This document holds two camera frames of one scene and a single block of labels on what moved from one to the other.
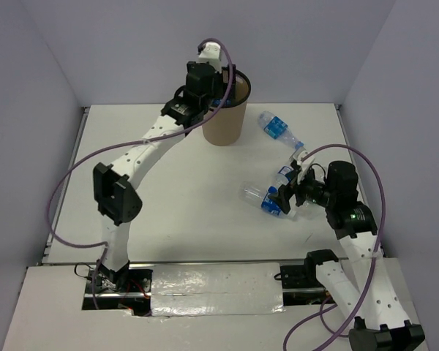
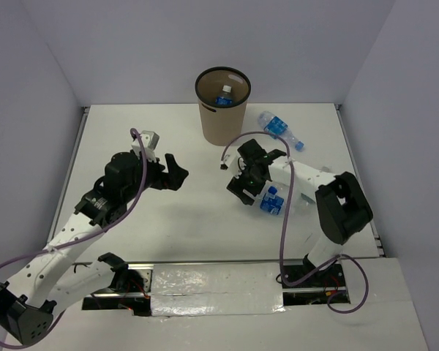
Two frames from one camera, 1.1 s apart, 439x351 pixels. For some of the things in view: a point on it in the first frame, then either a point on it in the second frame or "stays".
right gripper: x=285 y=191 -> x=236 y=188
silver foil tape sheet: x=205 y=289 stays
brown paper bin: x=227 y=126 stays
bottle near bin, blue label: x=278 y=129 stays
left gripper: x=218 y=77 -> x=172 y=180
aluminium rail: x=196 y=262 stays
